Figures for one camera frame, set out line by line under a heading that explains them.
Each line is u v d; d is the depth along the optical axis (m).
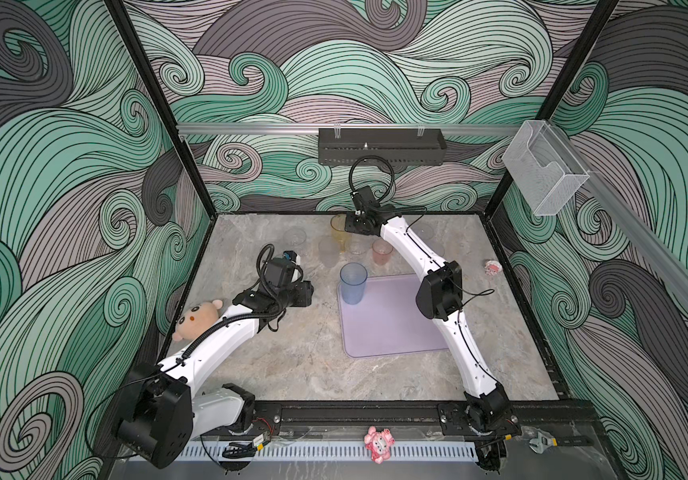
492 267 0.99
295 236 1.08
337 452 0.63
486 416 0.63
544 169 0.78
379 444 0.67
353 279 0.97
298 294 0.73
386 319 0.93
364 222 0.78
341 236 1.02
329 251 1.06
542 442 0.70
